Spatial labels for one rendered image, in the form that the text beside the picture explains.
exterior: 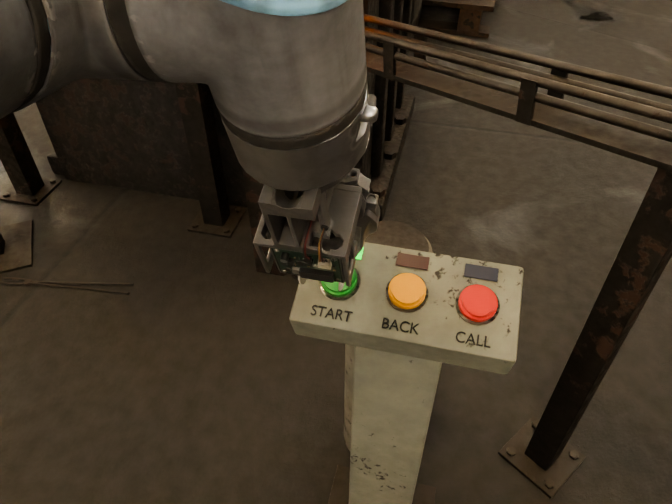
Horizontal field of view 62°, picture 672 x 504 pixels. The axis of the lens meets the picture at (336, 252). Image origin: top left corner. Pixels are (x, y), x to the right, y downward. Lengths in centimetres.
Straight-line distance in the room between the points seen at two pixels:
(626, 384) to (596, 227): 54
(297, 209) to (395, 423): 45
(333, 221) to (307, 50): 18
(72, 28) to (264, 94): 9
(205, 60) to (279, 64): 3
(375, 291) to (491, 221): 111
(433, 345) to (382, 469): 32
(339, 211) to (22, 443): 103
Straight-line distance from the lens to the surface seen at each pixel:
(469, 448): 121
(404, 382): 68
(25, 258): 172
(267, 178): 35
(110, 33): 29
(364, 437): 80
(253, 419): 122
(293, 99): 29
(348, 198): 42
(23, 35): 26
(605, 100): 73
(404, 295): 60
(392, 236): 80
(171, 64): 29
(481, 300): 60
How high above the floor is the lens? 104
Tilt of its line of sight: 43 degrees down
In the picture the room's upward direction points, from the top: straight up
